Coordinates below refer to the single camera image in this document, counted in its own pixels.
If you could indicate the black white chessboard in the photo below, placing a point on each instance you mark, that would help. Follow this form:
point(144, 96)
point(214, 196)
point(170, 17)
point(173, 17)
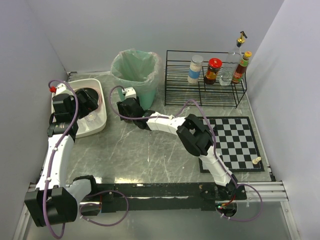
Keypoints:
point(236, 143)

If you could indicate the black wire dish rack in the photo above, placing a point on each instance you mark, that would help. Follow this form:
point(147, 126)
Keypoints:
point(178, 90)

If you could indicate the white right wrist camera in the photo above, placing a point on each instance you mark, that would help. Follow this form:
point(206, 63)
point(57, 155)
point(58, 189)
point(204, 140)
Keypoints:
point(129, 92)

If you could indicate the red lid sauce jar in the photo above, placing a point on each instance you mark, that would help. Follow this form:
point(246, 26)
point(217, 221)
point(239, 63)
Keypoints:
point(213, 68)

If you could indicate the black small plate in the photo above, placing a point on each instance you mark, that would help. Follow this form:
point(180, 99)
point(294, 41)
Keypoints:
point(89, 98)

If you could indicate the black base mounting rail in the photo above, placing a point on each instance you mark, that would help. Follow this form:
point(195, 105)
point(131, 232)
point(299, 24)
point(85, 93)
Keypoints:
point(163, 196)

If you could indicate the brown sauce bottle yellow cap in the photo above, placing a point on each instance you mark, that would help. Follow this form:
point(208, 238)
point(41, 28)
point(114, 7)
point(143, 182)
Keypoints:
point(241, 67)

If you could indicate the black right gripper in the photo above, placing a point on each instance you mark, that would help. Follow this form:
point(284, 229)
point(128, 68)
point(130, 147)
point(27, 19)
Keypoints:
point(127, 109)

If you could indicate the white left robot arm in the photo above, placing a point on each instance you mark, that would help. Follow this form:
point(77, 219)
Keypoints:
point(52, 202)

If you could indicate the clear wine glass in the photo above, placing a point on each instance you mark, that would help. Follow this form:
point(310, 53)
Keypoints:
point(93, 120)

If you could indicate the green bin with pink bag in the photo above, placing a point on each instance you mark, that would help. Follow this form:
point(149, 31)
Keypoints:
point(140, 70)

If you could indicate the pink plate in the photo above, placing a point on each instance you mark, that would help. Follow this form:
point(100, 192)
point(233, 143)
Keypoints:
point(100, 99)

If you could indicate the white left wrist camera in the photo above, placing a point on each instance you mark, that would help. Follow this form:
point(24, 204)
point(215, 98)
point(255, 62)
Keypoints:
point(59, 89)

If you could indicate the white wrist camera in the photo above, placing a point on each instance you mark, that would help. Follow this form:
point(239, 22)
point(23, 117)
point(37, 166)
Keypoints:
point(129, 92)
point(59, 89)

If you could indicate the white chess piece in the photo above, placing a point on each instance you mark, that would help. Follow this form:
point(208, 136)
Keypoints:
point(256, 160)

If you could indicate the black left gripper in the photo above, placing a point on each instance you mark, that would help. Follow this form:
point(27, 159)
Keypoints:
point(88, 100)

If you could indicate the white jar blue label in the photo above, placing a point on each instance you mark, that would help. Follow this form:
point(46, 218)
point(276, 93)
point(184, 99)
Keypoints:
point(195, 68)

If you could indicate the glass oil bottle gold spout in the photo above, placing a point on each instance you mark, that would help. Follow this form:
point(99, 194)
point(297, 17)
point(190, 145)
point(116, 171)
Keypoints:
point(231, 62)

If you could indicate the white plastic wash basin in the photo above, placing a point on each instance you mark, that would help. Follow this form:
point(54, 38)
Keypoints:
point(79, 129)

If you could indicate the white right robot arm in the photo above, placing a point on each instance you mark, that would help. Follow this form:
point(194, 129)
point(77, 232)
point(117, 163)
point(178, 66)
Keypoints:
point(197, 138)

